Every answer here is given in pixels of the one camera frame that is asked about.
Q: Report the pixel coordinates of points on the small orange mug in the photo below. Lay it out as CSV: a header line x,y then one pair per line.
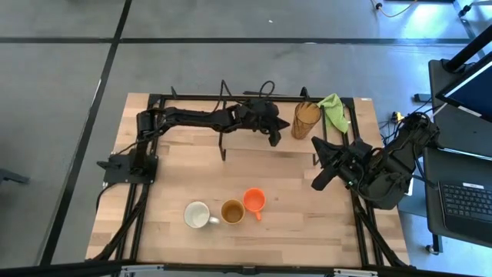
x,y
254,199

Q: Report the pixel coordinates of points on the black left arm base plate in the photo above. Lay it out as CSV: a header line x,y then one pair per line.
x,y
115,175

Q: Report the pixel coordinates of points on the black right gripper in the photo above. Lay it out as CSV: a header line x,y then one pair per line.
x,y
355,163

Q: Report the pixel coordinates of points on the black side desk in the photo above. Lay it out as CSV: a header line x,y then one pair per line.
x,y
442,96

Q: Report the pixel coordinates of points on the green cloth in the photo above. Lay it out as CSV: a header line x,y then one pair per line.
x,y
335,111

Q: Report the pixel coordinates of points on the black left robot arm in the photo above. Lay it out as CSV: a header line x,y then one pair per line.
x,y
192,117

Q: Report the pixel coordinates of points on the amber faceted glass tumbler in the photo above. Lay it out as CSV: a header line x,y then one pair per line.
x,y
304,119

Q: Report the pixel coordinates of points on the black laptop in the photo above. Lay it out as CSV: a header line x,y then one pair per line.
x,y
467,204

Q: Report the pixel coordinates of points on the white mug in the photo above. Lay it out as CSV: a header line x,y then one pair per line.
x,y
197,214

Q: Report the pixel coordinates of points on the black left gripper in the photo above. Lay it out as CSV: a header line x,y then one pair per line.
x,y
259,115

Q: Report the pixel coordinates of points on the wooden shelf with black legs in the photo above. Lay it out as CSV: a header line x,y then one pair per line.
x,y
253,141

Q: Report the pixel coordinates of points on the black camera rig bar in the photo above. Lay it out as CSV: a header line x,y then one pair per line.
x,y
77,269

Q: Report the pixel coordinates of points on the brown mug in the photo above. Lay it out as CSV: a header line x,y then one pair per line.
x,y
232,212

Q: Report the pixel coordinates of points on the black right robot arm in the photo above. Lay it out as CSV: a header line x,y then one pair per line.
x,y
399,161

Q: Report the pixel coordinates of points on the black computer monitor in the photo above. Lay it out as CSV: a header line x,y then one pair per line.
x,y
471,92

